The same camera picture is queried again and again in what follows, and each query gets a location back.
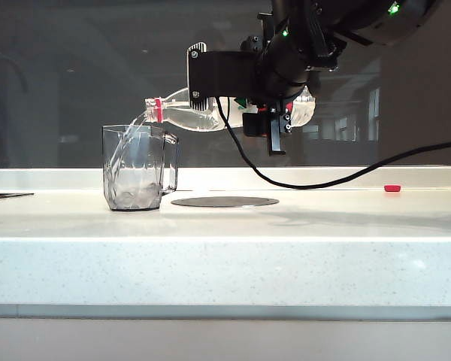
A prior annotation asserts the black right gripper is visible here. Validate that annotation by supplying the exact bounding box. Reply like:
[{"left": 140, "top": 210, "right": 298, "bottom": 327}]
[{"left": 242, "top": 35, "right": 321, "bottom": 156}]

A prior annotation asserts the clear plastic water bottle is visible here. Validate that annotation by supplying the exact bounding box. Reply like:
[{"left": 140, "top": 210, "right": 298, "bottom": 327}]
[{"left": 144, "top": 85, "right": 317, "bottom": 133}]

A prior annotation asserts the clear faceted glass mug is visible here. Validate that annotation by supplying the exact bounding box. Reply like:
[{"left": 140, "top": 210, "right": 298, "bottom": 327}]
[{"left": 101, "top": 123, "right": 180, "bottom": 211}]

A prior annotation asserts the round dark countertop disc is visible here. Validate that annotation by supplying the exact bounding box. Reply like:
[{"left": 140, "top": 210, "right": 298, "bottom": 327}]
[{"left": 171, "top": 196, "right": 280, "bottom": 208}]

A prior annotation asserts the white cabinet front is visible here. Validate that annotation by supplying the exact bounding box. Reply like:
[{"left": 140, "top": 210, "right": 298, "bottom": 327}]
[{"left": 0, "top": 317, "right": 451, "bottom": 361}]

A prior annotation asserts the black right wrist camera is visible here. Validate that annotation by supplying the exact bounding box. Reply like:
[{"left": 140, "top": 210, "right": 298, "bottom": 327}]
[{"left": 186, "top": 41, "right": 259, "bottom": 113}]

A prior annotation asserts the black cable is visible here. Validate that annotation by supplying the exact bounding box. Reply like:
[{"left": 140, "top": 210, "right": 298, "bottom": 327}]
[{"left": 214, "top": 96, "right": 451, "bottom": 190}]

